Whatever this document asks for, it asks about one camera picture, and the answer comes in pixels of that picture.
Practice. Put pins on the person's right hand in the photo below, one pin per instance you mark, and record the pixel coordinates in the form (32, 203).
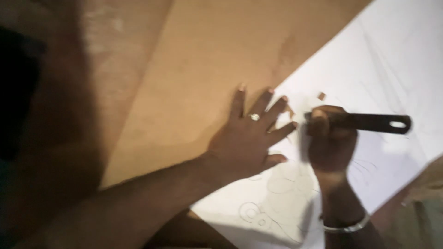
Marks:
(330, 141)

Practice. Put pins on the person's left hand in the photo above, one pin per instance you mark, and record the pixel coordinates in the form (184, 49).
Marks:
(242, 145)

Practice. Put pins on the person's right fingers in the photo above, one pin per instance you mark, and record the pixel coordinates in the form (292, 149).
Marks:
(323, 122)

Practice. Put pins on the white sheet with drawn pattern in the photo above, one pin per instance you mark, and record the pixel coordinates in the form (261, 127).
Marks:
(363, 103)

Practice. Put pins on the small brown paper scrap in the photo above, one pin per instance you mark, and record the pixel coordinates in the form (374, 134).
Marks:
(322, 96)

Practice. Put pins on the silver bangle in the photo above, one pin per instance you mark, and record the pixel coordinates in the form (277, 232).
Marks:
(346, 226)

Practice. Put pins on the brown wooden board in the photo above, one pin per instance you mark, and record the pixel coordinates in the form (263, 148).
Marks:
(193, 86)

